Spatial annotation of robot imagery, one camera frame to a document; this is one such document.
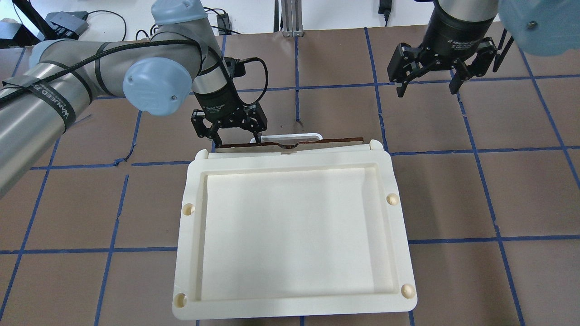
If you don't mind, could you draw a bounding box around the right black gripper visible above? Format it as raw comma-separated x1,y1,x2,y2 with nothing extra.
387,0,497,98

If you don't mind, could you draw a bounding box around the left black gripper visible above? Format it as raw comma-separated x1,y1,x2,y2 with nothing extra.
190,88,268,147

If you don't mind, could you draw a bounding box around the wooden drawer with white handle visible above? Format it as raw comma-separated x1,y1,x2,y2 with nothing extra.
215,133,364,154

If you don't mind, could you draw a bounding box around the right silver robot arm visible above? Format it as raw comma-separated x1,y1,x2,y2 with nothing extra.
387,0,580,97

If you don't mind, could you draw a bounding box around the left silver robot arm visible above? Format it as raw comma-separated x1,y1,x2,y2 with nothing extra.
0,0,267,196

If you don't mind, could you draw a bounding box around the black power brick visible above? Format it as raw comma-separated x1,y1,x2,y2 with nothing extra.
378,0,393,16

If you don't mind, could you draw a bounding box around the black power adapter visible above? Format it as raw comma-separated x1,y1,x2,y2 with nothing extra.
216,13,231,31

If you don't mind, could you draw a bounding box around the cream plastic tray lid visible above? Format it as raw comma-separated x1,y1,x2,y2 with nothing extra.
172,140,418,320

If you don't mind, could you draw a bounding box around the black device on desk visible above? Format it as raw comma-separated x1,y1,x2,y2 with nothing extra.
45,12,88,40

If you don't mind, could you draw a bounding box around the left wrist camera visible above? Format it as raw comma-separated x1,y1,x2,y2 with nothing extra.
223,57,246,78

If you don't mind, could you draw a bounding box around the aluminium frame post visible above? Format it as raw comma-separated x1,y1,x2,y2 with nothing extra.
281,0,304,37

